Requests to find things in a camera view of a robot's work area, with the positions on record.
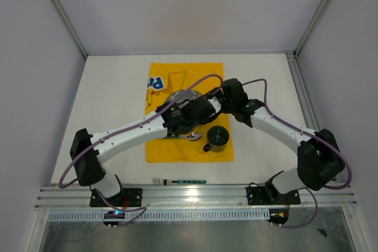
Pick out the spoon with green handle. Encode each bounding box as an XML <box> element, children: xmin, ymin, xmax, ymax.
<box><xmin>167</xmin><ymin>132</ymin><xmax>202</xmax><ymax>141</ymax></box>

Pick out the grey reindeer plate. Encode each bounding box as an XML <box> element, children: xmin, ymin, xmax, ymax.
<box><xmin>165</xmin><ymin>90</ymin><xmax>202</xmax><ymax>106</ymax></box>

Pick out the dark green mug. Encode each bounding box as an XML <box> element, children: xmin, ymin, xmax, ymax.
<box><xmin>203</xmin><ymin>126</ymin><xmax>230</xmax><ymax>152</ymax></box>

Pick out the yellow Pikachu cloth placemat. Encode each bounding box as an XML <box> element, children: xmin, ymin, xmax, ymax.
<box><xmin>145</xmin><ymin>63</ymin><xmax>234</xmax><ymax>163</ymax></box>

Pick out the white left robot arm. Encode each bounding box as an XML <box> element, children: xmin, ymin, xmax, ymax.
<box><xmin>70</xmin><ymin>96</ymin><xmax>221</xmax><ymax>206</ymax></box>

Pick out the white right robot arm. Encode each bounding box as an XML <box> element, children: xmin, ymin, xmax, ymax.
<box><xmin>205</xmin><ymin>78</ymin><xmax>350</xmax><ymax>203</ymax></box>

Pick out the left controller board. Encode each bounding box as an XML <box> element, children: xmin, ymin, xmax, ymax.
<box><xmin>102</xmin><ymin>210</ymin><xmax>125</xmax><ymax>227</ymax></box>

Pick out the controller board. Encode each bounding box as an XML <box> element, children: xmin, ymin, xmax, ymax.
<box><xmin>268</xmin><ymin>209</ymin><xmax>289</xmax><ymax>226</ymax></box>
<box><xmin>102</xmin><ymin>210</ymin><xmax>125</xmax><ymax>227</ymax></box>

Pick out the right controller board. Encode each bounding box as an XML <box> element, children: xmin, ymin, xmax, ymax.
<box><xmin>268</xmin><ymin>209</ymin><xmax>289</xmax><ymax>226</ymax></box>

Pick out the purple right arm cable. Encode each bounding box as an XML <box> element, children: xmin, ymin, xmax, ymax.
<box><xmin>242</xmin><ymin>78</ymin><xmax>354</xmax><ymax>229</ymax></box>

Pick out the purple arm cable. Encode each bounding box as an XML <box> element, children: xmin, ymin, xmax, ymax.
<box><xmin>58</xmin><ymin>73</ymin><xmax>224</xmax><ymax>230</ymax></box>
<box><xmin>242</xmin><ymin>78</ymin><xmax>354</xmax><ymax>229</ymax></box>

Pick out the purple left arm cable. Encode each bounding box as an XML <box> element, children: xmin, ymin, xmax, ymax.
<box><xmin>58</xmin><ymin>73</ymin><xmax>224</xmax><ymax>230</ymax></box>

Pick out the fork with green handle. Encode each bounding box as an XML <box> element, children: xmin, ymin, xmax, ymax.
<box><xmin>152</xmin><ymin>178</ymin><xmax>207</xmax><ymax>186</ymax></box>

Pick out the aluminium side rail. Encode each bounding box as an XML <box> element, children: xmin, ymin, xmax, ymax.
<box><xmin>286</xmin><ymin>53</ymin><xmax>322</xmax><ymax>130</ymax></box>

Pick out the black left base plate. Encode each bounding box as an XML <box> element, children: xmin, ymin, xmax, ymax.
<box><xmin>89</xmin><ymin>188</ymin><xmax>143</xmax><ymax>208</ymax></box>

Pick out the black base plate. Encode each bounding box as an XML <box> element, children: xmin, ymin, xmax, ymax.
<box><xmin>89</xmin><ymin>188</ymin><xmax>143</xmax><ymax>208</ymax></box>
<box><xmin>246</xmin><ymin>182</ymin><xmax>301</xmax><ymax>205</ymax></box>

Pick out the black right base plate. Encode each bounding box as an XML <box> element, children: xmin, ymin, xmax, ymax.
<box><xmin>246</xmin><ymin>182</ymin><xmax>301</xmax><ymax>205</ymax></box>

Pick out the slotted cable duct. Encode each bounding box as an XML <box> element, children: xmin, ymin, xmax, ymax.
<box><xmin>47</xmin><ymin>208</ymin><xmax>269</xmax><ymax>222</ymax></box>

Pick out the aluminium mounting rail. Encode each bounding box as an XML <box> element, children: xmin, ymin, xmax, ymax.
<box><xmin>35</xmin><ymin>184</ymin><xmax>357</xmax><ymax>210</ymax></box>

